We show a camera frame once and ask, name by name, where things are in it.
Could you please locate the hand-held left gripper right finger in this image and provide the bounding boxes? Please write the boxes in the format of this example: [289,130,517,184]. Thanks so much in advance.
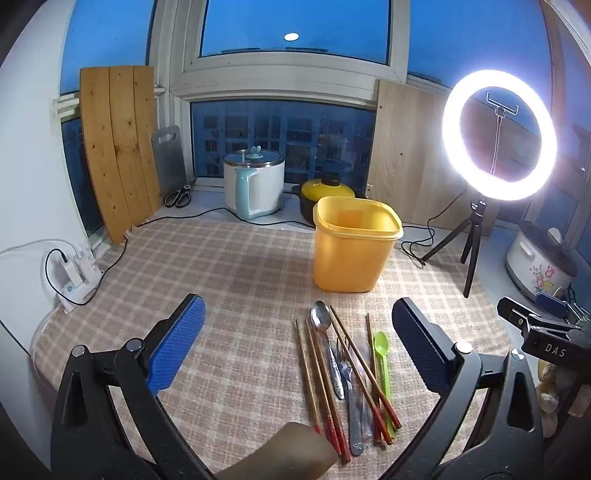
[383,296,546,480]

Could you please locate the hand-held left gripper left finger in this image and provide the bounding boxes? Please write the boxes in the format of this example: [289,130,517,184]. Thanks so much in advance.
[50,293,218,480]

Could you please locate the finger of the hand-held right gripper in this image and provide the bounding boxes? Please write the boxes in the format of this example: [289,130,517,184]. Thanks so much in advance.
[497,296,542,341]
[534,292,572,320]

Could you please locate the green plastic spoon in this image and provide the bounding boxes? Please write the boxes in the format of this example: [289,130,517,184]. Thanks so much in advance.
[373,331,397,438]

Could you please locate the group of wooden chopsticks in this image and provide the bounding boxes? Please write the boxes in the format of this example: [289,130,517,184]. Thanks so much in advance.
[294,306,402,464]

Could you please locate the pale translucent utensil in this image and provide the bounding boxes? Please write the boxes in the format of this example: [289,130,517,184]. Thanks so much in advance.
[353,344,374,439]

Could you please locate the metal fork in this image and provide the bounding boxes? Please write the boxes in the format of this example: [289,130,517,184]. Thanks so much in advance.
[335,339,365,457]

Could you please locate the metal spoon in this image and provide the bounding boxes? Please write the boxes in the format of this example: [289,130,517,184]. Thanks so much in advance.
[310,300,346,400]

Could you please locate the yellow plastic container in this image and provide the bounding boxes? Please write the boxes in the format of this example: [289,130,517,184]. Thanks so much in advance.
[312,196,404,292]

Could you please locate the person's right hand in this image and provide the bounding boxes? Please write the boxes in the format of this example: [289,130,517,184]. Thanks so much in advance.
[537,360,560,439]

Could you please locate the person's left hand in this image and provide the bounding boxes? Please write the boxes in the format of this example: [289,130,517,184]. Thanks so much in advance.
[215,421,339,480]

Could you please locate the white floral rice cooker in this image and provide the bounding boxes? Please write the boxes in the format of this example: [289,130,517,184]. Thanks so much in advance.
[505,222,578,305]

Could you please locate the beige plaid tablecloth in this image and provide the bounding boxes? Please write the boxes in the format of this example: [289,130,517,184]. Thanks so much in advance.
[30,217,550,480]

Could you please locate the black tripod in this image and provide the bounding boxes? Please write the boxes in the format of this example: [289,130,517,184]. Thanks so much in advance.
[422,198,490,298]

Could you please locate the white power strip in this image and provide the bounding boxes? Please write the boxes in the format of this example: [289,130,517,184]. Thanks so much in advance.
[60,258,105,308]

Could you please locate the white charger adapter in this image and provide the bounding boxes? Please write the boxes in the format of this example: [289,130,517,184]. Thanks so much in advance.
[55,251,86,284]

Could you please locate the white electric pot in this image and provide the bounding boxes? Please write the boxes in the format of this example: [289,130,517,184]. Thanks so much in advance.
[223,145,286,220]

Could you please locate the grey cutting board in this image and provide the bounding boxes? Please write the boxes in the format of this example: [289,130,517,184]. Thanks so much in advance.
[151,126,188,201]

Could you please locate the black casserole with yellow lid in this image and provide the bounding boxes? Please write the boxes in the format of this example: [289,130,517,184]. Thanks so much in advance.
[291,172,365,228]

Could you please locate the light wooden panel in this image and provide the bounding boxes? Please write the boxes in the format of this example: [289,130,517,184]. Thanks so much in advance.
[367,78,502,232]

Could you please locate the phone holder on gooseneck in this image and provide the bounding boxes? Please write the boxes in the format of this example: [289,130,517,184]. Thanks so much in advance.
[486,91,520,176]

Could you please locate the pine slat board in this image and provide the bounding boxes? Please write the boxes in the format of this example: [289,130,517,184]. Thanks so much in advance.
[79,65,161,244]

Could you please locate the black ring light cable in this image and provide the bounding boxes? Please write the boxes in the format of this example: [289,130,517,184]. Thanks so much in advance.
[401,191,465,268]

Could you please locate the black pot power cable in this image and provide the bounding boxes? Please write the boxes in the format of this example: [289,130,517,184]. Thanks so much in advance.
[90,208,315,278]

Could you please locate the black charger cable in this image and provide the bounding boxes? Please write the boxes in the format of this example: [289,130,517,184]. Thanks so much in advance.
[44,248,70,296]

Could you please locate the black-handled scissors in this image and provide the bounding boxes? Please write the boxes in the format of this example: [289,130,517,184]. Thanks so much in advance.
[164,185,192,208]

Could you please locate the white cable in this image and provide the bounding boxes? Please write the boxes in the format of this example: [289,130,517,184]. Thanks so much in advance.
[0,237,61,278]

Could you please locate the white window frame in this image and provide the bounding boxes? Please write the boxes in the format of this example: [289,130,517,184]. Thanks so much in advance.
[51,0,591,195]

